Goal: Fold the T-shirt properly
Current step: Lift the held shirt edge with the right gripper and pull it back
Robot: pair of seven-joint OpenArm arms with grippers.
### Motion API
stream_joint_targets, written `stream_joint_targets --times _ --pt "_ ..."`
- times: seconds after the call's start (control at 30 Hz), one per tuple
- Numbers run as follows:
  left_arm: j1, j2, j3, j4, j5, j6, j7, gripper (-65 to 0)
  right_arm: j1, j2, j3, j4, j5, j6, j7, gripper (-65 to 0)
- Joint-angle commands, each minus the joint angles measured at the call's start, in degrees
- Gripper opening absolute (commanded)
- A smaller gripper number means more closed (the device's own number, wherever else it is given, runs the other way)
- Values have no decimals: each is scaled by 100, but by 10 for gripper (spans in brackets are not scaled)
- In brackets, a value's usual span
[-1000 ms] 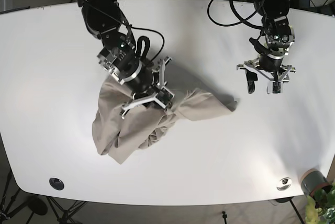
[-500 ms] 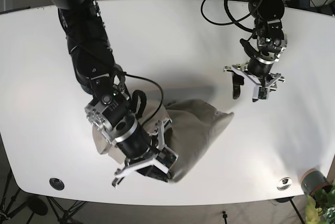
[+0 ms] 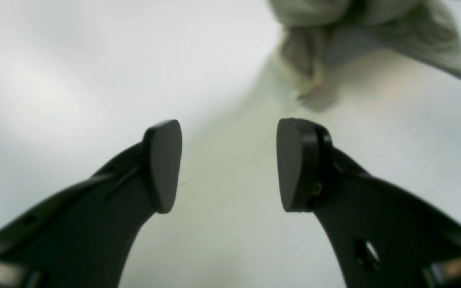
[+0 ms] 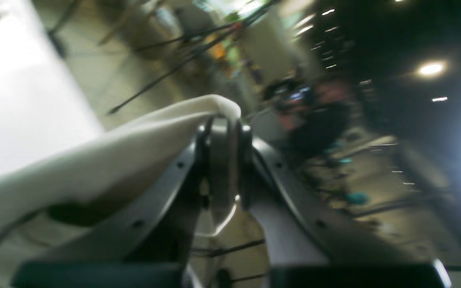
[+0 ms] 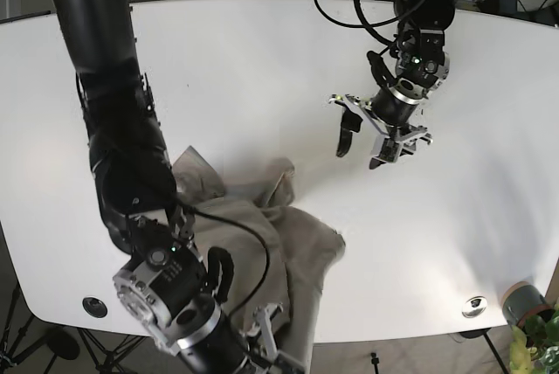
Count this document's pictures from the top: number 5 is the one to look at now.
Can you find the beige khaki T-shirt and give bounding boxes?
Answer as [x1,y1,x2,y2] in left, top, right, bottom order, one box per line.
[172,147,345,371]

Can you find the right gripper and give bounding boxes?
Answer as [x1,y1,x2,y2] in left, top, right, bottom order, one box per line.
[114,240,302,374]

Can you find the black table grommet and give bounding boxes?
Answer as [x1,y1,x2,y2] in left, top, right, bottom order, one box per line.
[82,296,108,319]

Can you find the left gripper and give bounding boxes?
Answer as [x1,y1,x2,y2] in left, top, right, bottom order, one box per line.
[328,55,450,170]

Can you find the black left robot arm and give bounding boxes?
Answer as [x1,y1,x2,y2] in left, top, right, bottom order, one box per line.
[330,0,455,170]

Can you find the green potted plant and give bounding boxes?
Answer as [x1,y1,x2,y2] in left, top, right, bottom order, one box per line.
[509,308,558,374]

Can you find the silver table grommet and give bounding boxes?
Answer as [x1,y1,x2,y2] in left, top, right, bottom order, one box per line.
[461,296,487,319]

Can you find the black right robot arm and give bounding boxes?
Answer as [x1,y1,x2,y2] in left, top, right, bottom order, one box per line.
[52,0,304,373]

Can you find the grey plant pot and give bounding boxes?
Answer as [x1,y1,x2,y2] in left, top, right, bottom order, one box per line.
[500,281,555,328]

